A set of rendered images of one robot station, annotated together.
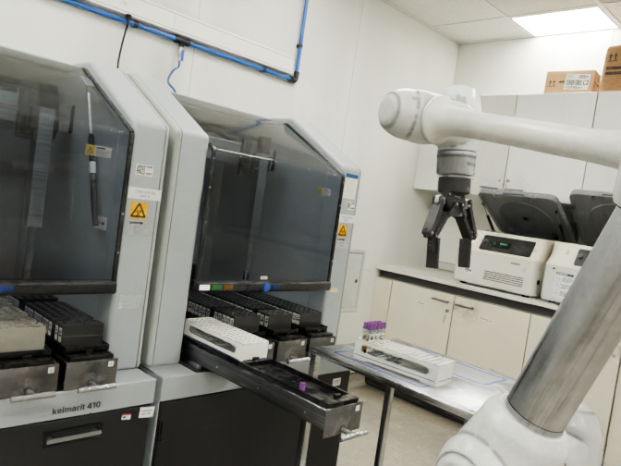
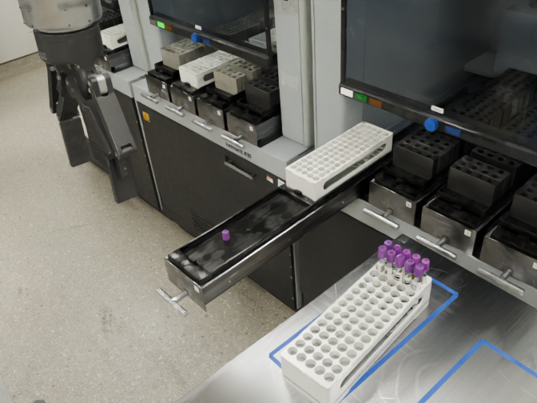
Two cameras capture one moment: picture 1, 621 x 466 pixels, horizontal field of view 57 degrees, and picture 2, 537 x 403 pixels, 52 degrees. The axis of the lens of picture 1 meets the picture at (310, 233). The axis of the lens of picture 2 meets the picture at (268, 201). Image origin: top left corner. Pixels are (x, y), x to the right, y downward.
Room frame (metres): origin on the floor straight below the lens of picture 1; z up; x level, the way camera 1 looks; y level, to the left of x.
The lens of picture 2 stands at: (1.64, -0.95, 1.60)
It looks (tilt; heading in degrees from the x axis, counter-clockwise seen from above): 37 degrees down; 96
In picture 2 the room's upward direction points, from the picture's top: 5 degrees counter-clockwise
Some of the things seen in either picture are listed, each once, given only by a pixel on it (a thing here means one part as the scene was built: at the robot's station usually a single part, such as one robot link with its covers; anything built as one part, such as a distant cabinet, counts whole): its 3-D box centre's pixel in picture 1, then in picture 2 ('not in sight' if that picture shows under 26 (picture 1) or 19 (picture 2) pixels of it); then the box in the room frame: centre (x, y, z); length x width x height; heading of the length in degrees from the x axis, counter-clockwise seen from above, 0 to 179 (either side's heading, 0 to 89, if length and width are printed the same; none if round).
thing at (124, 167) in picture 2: not in sight; (125, 162); (1.41, -0.39, 1.24); 0.03 x 0.01 x 0.05; 134
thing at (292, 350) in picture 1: (235, 324); (518, 167); (2.16, 0.23, 0.78); 0.73 x 0.14 x 0.09; 46
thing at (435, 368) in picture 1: (401, 359); (359, 326); (1.71, -0.33, 0.85); 0.30 x 0.10 x 0.06; 49
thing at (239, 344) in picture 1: (224, 339); (340, 160); (1.71, 0.21, 0.83); 0.30 x 0.10 x 0.06; 46
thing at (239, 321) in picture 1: (244, 324); (414, 161); (1.89, 0.17, 0.85); 0.12 x 0.02 x 0.06; 136
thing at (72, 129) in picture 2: (432, 252); (75, 141); (1.30, -0.28, 1.21); 0.03 x 0.01 x 0.07; 44
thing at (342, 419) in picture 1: (260, 374); (291, 210); (1.59, 0.08, 0.78); 0.73 x 0.14 x 0.09; 46
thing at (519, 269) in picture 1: (518, 241); not in sight; (3.79, -1.38, 1.22); 0.62 x 0.56 x 0.64; 134
